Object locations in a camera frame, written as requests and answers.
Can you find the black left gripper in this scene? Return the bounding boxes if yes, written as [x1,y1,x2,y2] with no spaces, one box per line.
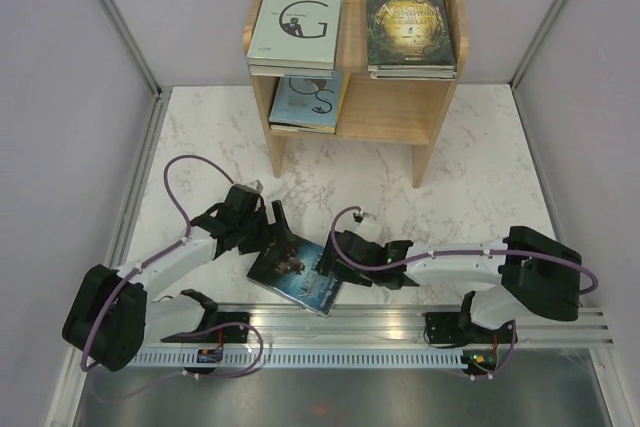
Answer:
[238,201,295,255]

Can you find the dark Wuthering Heights book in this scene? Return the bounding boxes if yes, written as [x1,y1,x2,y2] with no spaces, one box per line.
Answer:
[247,236,340,317]

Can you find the black Moon and Sixpence book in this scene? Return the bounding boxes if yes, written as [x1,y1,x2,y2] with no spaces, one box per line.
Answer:
[270,125,336,135]

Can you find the light blue paperback book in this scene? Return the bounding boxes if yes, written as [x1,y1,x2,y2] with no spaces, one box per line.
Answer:
[268,71,347,129]

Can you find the blue 20000 Leagues book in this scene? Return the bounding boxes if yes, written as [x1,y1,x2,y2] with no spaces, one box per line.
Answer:
[248,64,336,79]

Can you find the yellow paperback book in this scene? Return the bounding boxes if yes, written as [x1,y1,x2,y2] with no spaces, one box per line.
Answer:
[269,71,352,132]

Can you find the purple Robinson Crusoe book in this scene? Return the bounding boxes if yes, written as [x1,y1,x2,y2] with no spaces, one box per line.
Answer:
[368,66,457,81]

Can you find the pale green Gatsby book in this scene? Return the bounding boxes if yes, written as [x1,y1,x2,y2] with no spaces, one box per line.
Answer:
[246,0,343,70]

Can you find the green Alice Wonderland book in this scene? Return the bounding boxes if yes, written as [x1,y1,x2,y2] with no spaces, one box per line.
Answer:
[365,0,457,71]

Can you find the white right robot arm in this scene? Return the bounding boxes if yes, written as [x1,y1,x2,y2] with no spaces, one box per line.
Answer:
[319,226,585,349]

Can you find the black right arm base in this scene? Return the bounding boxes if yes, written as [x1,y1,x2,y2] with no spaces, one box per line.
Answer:
[423,312,517,348]

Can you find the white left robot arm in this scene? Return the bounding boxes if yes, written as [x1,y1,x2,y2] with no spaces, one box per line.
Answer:
[62,184,294,372]

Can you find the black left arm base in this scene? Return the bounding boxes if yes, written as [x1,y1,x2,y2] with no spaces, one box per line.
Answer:
[161,312,251,347]

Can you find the wooden two-tier shelf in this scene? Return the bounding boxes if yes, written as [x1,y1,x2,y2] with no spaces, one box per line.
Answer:
[243,0,470,187]

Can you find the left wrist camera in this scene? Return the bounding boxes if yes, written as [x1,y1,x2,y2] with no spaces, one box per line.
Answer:
[224,180,263,214]

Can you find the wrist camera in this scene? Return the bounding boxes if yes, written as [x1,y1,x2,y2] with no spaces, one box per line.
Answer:
[224,180,263,214]
[353,209,382,239]

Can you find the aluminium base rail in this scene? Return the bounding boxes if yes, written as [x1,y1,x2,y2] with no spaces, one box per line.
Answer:
[69,303,616,348]

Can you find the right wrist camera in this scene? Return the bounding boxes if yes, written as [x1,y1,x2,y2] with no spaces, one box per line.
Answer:
[353,209,382,239]

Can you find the white slotted cable duct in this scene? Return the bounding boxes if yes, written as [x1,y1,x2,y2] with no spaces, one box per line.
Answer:
[129,346,472,369]

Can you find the left aluminium frame post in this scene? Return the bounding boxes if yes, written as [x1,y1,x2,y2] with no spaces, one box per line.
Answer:
[97,0,162,100]

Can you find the aluminium frame post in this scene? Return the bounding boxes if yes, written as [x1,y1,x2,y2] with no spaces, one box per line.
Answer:
[97,0,162,100]
[509,0,569,91]

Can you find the right aluminium frame post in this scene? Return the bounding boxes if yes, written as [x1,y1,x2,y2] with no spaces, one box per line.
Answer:
[509,0,569,91]

